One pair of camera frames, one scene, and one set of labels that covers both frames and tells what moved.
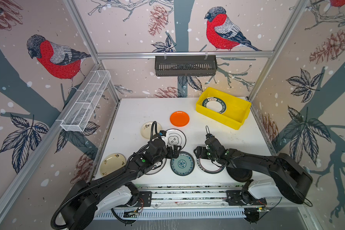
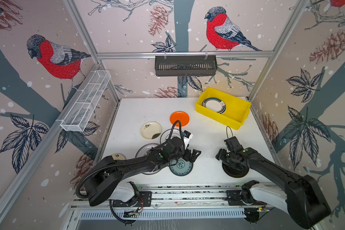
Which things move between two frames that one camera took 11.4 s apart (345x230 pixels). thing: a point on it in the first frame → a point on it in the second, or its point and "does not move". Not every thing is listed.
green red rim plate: (207, 166) → (214, 104)
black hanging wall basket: (186, 66) does not move
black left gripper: (176, 154) → (193, 158)
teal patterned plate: (183, 165) does not move
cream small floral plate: (146, 129) does not move
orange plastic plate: (179, 119) does not move
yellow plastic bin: (225, 108) does not move
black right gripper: (202, 154) → (220, 155)
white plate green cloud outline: (174, 137) does not move
